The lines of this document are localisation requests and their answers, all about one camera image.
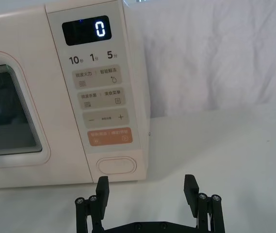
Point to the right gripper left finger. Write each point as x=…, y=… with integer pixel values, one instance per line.
x=91, y=213

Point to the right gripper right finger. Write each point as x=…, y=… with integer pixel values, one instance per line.
x=208, y=213

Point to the white table cloth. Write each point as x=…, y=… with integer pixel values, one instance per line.
x=225, y=157

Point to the oven control panel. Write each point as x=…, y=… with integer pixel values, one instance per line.
x=96, y=102

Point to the white curtain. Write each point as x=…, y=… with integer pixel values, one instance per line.
x=213, y=48

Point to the cream microwave oven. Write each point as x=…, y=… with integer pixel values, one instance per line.
x=31, y=36

